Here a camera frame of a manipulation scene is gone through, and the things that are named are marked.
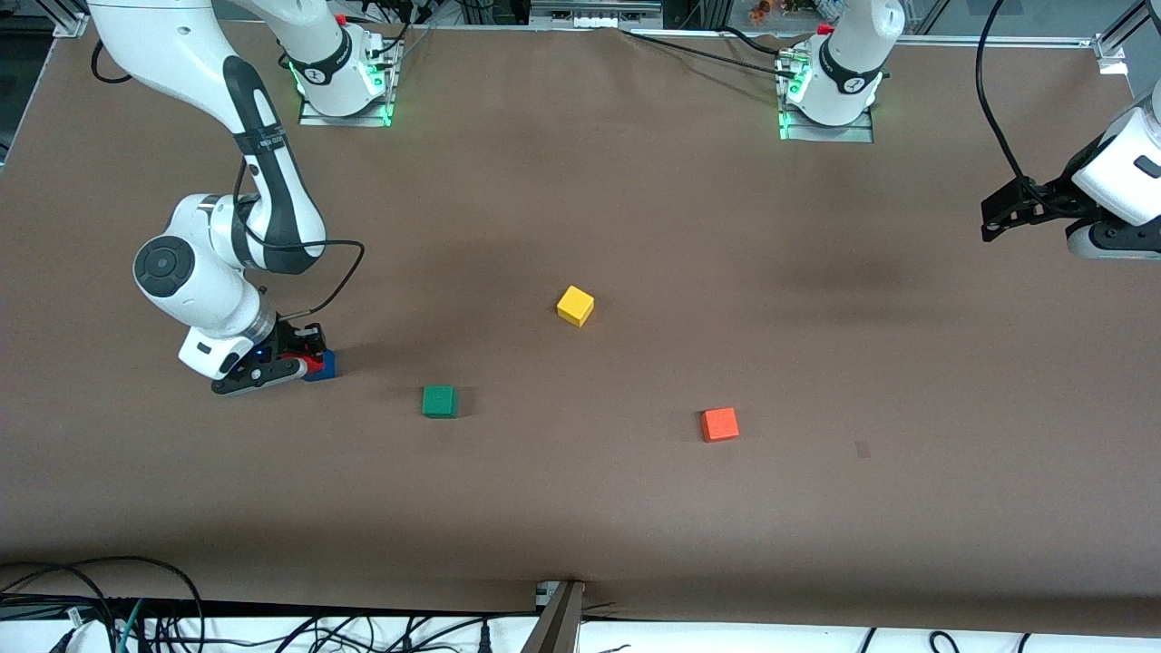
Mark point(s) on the red block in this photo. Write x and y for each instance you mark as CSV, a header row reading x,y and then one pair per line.
x,y
312,365

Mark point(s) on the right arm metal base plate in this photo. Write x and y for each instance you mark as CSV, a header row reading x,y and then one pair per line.
x,y
313,120

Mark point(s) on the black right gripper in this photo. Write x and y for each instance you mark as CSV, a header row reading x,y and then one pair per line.
x,y
292,336

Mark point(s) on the small orange toy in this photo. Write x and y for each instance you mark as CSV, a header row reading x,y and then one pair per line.
x,y
759,11

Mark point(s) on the orange block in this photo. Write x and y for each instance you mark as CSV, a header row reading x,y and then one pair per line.
x,y
719,424

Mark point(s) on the blue block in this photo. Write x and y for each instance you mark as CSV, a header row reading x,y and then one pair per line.
x,y
325,366

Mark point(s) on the yellow block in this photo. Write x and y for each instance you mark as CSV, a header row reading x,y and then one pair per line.
x,y
575,306

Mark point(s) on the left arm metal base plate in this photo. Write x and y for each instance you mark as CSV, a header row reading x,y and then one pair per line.
x,y
857,134

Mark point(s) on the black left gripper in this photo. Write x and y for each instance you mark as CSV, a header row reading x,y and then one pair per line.
x,y
1052,195

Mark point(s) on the metal post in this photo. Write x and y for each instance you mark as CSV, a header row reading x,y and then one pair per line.
x,y
558,626

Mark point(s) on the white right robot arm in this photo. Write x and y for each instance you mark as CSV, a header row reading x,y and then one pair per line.
x,y
200,290

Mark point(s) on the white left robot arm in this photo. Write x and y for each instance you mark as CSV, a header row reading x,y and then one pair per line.
x,y
1129,172

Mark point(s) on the metal rail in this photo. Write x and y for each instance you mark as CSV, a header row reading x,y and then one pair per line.
x,y
594,14

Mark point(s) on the metal corner bracket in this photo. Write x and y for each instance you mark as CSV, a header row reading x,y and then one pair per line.
x,y
71,25
1111,54

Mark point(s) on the green block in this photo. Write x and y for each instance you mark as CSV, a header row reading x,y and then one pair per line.
x,y
439,402

